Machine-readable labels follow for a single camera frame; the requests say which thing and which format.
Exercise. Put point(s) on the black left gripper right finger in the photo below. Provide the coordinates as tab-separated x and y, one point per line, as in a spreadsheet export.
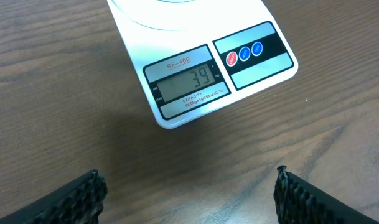
299	202

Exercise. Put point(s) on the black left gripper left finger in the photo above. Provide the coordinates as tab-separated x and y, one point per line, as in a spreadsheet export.
77	202

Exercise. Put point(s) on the white digital kitchen scale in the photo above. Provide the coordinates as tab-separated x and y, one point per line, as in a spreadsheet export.
195	57

